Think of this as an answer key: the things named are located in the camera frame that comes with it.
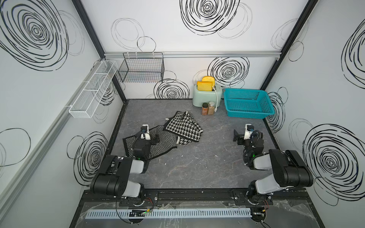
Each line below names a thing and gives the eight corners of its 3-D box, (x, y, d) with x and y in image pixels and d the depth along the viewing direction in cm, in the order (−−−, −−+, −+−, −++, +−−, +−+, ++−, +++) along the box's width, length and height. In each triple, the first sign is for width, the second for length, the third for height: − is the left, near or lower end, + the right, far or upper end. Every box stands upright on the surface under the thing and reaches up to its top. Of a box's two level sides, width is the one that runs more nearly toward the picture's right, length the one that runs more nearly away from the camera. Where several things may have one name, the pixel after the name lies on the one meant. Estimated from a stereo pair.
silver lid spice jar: (207, 115, 112) (209, 106, 104) (206, 109, 115) (208, 100, 107) (213, 115, 112) (215, 106, 104) (212, 109, 115) (214, 100, 107)
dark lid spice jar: (202, 115, 111) (203, 107, 104) (201, 110, 115) (202, 102, 107) (206, 115, 111) (208, 107, 104) (206, 110, 115) (207, 102, 107)
